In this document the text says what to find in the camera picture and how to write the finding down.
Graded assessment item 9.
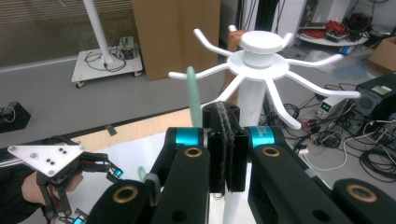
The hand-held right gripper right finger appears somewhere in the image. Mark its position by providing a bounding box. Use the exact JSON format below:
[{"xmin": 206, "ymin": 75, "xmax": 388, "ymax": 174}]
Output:
[{"xmin": 224, "ymin": 103, "xmax": 250, "ymax": 193}]

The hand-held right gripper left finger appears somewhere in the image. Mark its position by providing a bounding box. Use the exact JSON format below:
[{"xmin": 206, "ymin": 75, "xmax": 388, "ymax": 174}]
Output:
[{"xmin": 202, "ymin": 101, "xmax": 231, "ymax": 195}]

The green cream silicone basting brush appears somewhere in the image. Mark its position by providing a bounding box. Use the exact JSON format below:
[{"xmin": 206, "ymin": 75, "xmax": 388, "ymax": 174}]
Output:
[{"xmin": 137, "ymin": 166, "xmax": 148, "ymax": 183}]

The green cream silicone spatula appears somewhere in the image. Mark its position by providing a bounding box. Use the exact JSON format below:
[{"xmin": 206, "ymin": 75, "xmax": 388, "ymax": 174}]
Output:
[{"xmin": 186, "ymin": 65, "xmax": 204, "ymax": 129}]

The white utensil hook rack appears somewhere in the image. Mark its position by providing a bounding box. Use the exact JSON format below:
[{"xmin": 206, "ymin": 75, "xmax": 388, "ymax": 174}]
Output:
[{"xmin": 167, "ymin": 24, "xmax": 362, "ymax": 224}]

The white grid mat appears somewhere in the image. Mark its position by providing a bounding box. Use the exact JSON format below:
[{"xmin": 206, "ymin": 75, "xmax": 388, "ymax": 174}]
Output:
[{"xmin": 90, "ymin": 132, "xmax": 250, "ymax": 224}]

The black box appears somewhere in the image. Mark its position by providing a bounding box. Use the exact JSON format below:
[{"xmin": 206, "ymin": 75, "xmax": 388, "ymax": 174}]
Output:
[{"xmin": 0, "ymin": 102, "xmax": 32, "ymax": 134}]

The grey bench power supply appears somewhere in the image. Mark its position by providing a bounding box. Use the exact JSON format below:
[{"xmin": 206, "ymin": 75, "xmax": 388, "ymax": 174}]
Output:
[{"xmin": 317, "ymin": 96, "xmax": 346, "ymax": 121}]

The large cardboard panel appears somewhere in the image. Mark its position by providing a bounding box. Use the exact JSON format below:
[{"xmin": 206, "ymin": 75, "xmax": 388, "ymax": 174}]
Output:
[{"xmin": 130, "ymin": 0, "xmax": 222, "ymax": 81}]

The small grey power box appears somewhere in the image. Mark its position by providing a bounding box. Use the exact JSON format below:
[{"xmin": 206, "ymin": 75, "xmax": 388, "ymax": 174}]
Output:
[{"xmin": 120, "ymin": 36, "xmax": 138, "ymax": 61}]

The white wheeled stand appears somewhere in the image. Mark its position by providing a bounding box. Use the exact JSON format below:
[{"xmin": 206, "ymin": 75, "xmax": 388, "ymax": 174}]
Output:
[{"xmin": 71, "ymin": 0, "xmax": 145, "ymax": 89}]

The blue floor sheet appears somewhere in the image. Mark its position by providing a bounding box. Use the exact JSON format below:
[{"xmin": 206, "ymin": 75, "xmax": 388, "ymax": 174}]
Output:
[{"xmin": 331, "ymin": 60, "xmax": 369, "ymax": 80}]

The black computer tower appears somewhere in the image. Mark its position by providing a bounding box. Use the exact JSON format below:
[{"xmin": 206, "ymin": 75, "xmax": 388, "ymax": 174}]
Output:
[{"xmin": 354, "ymin": 73, "xmax": 396, "ymax": 133}]

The round white table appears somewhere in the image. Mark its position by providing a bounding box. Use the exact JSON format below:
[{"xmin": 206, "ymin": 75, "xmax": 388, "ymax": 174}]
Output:
[{"xmin": 297, "ymin": 18, "xmax": 370, "ymax": 48}]

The white cabinet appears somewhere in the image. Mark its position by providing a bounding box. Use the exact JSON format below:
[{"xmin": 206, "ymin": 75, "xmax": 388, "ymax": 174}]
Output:
[{"xmin": 279, "ymin": 0, "xmax": 308, "ymax": 35}]

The small cardboard box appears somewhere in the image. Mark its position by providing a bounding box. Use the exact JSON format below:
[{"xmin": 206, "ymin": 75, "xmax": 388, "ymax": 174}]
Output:
[{"xmin": 367, "ymin": 36, "xmax": 396, "ymax": 73}]

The grey rail bracket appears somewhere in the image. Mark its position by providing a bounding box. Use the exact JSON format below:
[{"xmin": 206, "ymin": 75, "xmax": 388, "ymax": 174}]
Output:
[{"xmin": 104, "ymin": 124, "xmax": 119, "ymax": 136}]

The tangle of black cables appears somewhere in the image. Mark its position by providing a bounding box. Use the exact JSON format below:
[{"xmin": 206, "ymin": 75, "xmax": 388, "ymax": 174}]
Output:
[{"xmin": 264, "ymin": 83, "xmax": 396, "ymax": 185}]

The red cable bundle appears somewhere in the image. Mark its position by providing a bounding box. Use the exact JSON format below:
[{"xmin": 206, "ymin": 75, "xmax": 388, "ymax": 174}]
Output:
[{"xmin": 323, "ymin": 20, "xmax": 348, "ymax": 35}]

